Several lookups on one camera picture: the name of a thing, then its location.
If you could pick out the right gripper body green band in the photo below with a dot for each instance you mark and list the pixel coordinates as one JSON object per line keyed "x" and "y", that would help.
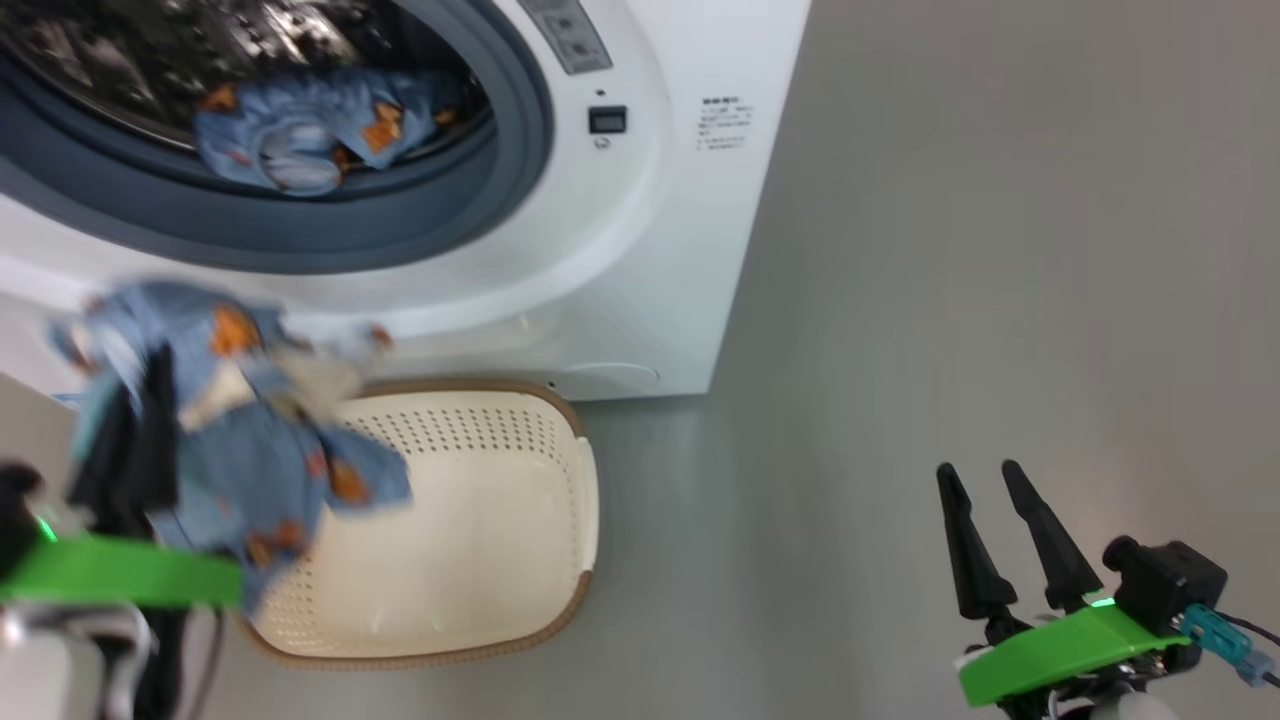
{"x": 1060, "y": 655}

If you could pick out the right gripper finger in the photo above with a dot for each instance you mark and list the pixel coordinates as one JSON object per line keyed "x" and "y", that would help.
{"x": 975, "y": 560}
{"x": 1050, "y": 550}

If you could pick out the cream perforated laundry basket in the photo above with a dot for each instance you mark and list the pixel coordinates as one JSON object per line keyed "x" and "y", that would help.
{"x": 480, "y": 530}

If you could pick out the grey instruction sticker strip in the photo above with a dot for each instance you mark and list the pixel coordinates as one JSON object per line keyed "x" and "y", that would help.
{"x": 570, "y": 35}

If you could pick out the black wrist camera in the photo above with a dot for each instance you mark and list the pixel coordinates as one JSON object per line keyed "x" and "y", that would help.
{"x": 15, "y": 520}
{"x": 1165, "y": 585}

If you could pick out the blue printed garment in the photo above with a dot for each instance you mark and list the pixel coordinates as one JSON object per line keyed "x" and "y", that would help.
{"x": 250, "y": 450}
{"x": 300, "y": 130}

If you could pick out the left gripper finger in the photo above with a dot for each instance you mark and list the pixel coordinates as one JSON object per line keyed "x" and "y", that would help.
{"x": 105, "y": 470}
{"x": 160, "y": 430}

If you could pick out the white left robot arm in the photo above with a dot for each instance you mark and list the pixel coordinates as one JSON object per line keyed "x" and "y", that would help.
{"x": 50, "y": 670}

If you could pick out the round white filter cover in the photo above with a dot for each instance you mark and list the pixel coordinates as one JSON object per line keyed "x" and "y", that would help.
{"x": 610, "y": 378}

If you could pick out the black door latch socket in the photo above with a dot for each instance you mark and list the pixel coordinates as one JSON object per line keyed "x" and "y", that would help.
{"x": 607, "y": 120}

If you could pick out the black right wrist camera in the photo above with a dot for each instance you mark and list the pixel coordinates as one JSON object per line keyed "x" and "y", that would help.
{"x": 1165, "y": 585}

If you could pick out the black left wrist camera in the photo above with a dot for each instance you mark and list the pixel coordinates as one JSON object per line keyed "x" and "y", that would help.
{"x": 15, "y": 520}

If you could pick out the washing machine drum opening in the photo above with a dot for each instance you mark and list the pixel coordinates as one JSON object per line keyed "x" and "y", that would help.
{"x": 120, "y": 60}

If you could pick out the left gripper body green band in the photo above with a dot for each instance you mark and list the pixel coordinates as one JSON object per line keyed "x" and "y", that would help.
{"x": 120, "y": 575}

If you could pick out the white front-load washing machine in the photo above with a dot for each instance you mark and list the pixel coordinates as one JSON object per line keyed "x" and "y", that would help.
{"x": 640, "y": 250}

